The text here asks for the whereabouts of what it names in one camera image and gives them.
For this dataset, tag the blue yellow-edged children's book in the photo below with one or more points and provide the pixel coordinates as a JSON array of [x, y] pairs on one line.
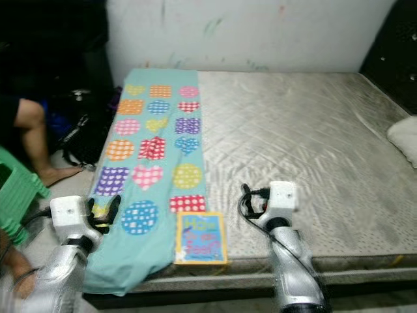
[[202, 240]]

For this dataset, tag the white printed pillow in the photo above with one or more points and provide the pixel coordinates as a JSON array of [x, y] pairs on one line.
[[404, 140]]

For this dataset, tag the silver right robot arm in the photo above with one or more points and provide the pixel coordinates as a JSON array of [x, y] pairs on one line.
[[293, 267]]

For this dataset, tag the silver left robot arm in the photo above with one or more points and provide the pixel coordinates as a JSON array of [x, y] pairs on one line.
[[62, 274]]

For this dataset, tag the person's bare hand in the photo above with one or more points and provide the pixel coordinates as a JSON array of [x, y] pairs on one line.
[[26, 280]]

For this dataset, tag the teal blanket with dotted shapes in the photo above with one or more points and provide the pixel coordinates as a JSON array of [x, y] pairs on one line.
[[169, 163]]

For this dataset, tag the grey quilted mattress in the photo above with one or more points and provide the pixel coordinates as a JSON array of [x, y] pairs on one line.
[[287, 130]]

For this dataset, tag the black backpack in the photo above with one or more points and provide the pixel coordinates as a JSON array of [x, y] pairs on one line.
[[85, 130]]

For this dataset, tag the green plastic stool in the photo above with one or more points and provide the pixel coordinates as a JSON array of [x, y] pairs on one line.
[[19, 202]]

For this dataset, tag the blue cloth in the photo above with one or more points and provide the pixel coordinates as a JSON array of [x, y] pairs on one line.
[[52, 122]]

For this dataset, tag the person's bare leg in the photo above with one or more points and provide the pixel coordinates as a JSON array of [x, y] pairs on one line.
[[36, 130]]

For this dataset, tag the dark tufted headboard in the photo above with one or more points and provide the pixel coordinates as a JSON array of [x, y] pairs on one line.
[[391, 45]]

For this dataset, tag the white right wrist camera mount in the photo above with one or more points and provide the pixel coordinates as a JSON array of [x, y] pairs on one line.
[[282, 197]]

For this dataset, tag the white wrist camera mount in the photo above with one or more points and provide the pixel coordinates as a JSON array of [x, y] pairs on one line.
[[282, 197], [70, 210]]

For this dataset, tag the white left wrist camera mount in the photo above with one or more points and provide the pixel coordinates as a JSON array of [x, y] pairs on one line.
[[70, 210]]

